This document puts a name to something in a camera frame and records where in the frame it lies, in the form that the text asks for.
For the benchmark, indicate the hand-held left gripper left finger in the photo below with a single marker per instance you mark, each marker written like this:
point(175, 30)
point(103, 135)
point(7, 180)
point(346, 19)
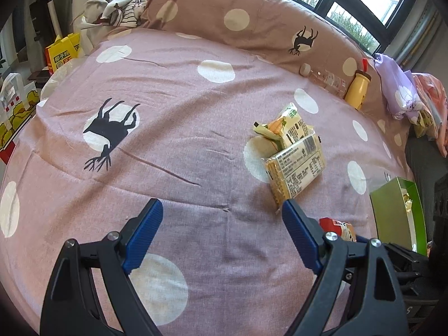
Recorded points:
point(143, 234)

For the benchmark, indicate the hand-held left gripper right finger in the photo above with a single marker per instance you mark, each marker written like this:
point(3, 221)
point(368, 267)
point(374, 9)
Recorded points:
point(302, 238)

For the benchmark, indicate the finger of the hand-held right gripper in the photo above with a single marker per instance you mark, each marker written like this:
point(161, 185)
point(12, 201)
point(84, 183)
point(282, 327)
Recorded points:
point(406, 262)

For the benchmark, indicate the small beige red snack packet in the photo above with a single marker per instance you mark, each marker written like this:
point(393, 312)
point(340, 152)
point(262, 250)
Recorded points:
point(341, 229)

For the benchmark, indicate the green cardboard box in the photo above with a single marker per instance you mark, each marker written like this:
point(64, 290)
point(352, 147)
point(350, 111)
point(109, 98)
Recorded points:
point(388, 213)

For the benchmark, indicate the yellow dark snack packet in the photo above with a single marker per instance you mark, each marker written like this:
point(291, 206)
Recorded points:
point(406, 199)

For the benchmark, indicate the clear cracker packet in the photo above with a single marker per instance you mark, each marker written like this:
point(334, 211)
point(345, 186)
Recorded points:
point(297, 168)

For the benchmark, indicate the pale yellow green snack packet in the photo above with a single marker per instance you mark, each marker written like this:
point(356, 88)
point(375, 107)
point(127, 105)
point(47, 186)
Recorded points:
point(287, 126)

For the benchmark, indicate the pink polka dot bedsheet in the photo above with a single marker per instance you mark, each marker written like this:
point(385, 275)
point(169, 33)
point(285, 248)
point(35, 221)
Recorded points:
point(175, 119)

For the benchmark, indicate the yellow green patterned cloth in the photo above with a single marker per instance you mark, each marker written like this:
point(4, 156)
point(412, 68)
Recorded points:
point(421, 120)

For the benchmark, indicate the clear plastic bottle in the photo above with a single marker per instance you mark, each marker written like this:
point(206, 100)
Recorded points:
point(325, 78)

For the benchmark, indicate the pink patterned cloth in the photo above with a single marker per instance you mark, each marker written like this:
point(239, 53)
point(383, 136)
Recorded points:
point(434, 94)

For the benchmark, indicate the white yellow-print shopping bag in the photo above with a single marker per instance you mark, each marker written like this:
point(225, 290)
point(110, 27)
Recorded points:
point(17, 112)

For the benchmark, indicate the purple floral cloth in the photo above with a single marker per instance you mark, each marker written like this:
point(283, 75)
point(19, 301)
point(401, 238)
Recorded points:
point(392, 84)

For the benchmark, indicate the yellow carton box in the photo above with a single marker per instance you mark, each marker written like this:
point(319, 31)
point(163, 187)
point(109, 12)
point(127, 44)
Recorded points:
point(61, 54)

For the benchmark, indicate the brown polka dot pillow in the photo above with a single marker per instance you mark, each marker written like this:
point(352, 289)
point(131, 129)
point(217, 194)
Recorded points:
point(266, 17)

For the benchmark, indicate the crumpled white clothing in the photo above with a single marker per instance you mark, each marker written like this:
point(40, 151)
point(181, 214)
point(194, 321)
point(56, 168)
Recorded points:
point(98, 10)

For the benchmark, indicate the grey metal pipe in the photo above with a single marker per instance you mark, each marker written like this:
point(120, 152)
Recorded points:
point(418, 29)

